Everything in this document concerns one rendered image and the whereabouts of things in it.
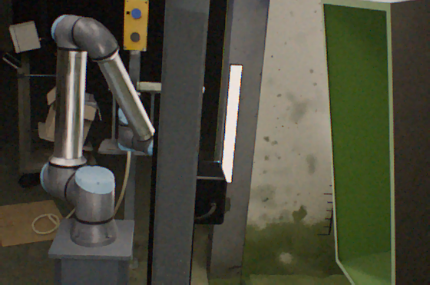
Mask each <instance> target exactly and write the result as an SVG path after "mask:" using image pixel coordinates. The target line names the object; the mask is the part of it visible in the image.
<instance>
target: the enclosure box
mask: <svg viewBox="0 0 430 285"><path fill-rule="evenodd" d="M321 10H322V35H323V47H324V61H325V73H326V98H327V111H328V124H329V149H330V161H331V174H332V198H333V212H334V224H335V237H336V238H335V249H336V262H337V264H338V265H339V267H340V268H342V270H343V272H344V273H345V275H346V277H347V278H348V280H349V282H350V283H351V284H352V285H430V0H321Z"/></svg>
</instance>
